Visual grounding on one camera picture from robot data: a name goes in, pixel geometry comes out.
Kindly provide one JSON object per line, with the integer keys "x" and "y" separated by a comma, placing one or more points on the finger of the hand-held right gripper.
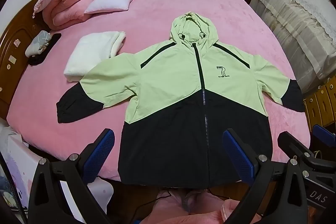
{"x": 324, "y": 134}
{"x": 291, "y": 141}

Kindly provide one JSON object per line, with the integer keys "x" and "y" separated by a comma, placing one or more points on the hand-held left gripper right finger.
{"x": 237, "y": 155}

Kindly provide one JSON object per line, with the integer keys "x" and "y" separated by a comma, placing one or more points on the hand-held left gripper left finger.
{"x": 101, "y": 153}

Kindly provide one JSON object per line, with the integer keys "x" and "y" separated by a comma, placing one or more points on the green and black hooded jacket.
{"x": 170, "y": 82}

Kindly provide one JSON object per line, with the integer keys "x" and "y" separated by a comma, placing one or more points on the wooden drawer cabinet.
{"x": 320, "y": 106}

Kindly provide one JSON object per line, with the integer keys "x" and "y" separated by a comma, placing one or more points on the person's pink fleece clothing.
{"x": 168, "y": 209}

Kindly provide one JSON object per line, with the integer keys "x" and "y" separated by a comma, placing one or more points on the white folded towel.
{"x": 89, "y": 53}

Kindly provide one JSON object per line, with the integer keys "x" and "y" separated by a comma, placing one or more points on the black cloth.
{"x": 39, "y": 59}

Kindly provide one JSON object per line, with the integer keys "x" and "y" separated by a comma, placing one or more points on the wooden headboard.
{"x": 13, "y": 69}

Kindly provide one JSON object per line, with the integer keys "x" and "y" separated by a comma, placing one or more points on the grey cloth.
{"x": 39, "y": 41}

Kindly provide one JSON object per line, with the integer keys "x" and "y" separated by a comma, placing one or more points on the bed with pink sheet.
{"x": 157, "y": 16}

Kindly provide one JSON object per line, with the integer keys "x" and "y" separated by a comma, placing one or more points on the white printed pillow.
{"x": 113, "y": 2}

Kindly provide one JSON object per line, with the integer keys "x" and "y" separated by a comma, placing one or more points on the pink folded quilt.
{"x": 76, "y": 3}

